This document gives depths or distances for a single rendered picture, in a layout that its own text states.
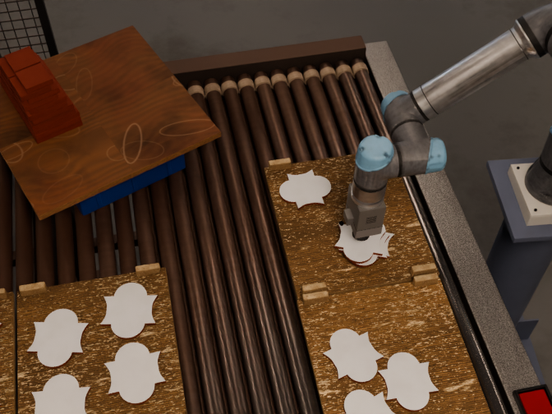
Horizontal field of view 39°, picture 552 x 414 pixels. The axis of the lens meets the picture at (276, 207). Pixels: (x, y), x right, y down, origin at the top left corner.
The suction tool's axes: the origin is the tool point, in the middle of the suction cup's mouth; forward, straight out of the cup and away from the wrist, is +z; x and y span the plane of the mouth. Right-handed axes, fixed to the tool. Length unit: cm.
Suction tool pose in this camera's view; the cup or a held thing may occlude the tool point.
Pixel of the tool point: (361, 233)
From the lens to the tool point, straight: 187.6
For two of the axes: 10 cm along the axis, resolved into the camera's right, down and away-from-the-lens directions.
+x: 9.7, -1.8, 1.5
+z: -0.1, 6.1, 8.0
